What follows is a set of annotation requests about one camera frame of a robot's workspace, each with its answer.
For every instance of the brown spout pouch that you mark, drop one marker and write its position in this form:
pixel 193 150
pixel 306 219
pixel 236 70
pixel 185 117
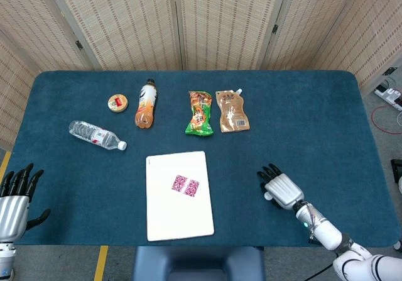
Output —
pixel 232 114

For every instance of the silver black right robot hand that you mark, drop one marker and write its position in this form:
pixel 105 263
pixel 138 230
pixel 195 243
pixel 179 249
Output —
pixel 284 190

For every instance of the woven folding screen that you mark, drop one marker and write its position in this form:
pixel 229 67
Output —
pixel 132 20

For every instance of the clear plastic water bottle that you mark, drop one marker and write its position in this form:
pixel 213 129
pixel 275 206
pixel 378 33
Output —
pixel 94 134

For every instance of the black floor equipment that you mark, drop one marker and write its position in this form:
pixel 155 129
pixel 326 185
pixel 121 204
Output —
pixel 396 168

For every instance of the white magnetic board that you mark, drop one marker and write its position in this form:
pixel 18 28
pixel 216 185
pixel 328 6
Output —
pixel 176 218

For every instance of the white power strip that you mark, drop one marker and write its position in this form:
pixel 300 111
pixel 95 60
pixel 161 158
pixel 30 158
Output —
pixel 389 96

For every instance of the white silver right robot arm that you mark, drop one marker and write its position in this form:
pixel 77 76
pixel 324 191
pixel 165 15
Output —
pixel 326 230

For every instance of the round yellow tin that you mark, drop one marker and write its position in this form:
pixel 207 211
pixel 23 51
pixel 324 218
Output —
pixel 117 103

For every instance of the teal table cloth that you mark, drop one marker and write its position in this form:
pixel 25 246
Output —
pixel 282 120

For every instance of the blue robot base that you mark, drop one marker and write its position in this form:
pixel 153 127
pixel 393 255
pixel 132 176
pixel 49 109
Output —
pixel 194 262

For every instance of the dark metal screen hinge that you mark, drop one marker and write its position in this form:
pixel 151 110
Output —
pixel 275 29
pixel 79 45

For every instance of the black wall box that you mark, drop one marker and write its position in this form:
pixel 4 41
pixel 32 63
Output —
pixel 389 71

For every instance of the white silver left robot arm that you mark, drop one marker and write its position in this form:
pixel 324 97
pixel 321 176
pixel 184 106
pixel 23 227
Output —
pixel 6 259

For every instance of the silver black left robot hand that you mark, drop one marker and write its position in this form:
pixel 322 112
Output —
pixel 12 208

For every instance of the green snack packet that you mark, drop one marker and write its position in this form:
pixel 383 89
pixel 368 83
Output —
pixel 199 114

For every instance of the orange drink bottle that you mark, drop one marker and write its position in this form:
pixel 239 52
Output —
pixel 145 114

